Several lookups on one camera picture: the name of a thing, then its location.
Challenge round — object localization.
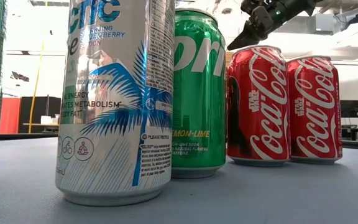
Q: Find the yellow pole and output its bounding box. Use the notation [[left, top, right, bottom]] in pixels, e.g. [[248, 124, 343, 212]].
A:
[[27, 0, 48, 134]]

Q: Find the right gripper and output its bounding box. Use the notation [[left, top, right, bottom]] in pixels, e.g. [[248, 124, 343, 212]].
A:
[[227, 0, 287, 51]]

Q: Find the red panel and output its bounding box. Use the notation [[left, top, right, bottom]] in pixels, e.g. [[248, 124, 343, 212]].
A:
[[0, 98, 22, 134]]

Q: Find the wooden table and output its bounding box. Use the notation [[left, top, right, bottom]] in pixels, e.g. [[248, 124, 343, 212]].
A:
[[22, 123, 60, 133]]

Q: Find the white blue Celsius can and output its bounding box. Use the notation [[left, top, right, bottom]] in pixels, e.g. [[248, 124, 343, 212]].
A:
[[54, 0, 177, 207]]

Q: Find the black monitor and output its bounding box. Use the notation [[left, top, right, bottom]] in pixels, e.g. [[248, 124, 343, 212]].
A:
[[340, 100, 358, 118]]

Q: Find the black cabinet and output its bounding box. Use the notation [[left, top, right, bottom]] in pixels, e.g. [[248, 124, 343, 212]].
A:
[[19, 96, 62, 134]]

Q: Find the red Coca-Cola can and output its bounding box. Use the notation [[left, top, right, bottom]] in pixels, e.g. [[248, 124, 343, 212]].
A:
[[286, 55, 344, 165], [226, 45, 291, 167]]

